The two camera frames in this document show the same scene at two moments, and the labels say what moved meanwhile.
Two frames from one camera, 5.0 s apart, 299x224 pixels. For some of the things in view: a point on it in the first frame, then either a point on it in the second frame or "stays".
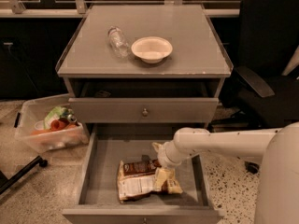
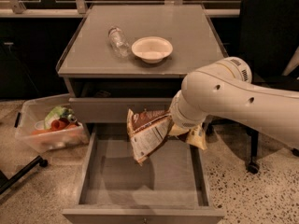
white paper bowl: x=151 y=49 stays
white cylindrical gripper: x=163 y=157 → x=186 y=120
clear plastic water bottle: x=118 y=42 stays
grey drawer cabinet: x=136 y=75 stays
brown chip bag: x=141 y=178 → x=149 y=128
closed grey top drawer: x=143 y=110 stays
